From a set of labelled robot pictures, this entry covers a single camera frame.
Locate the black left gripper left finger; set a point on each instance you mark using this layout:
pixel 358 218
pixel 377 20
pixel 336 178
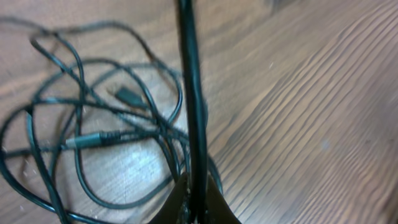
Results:
pixel 175 209

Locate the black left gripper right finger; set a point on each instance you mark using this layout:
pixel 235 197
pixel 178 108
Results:
pixel 217 210

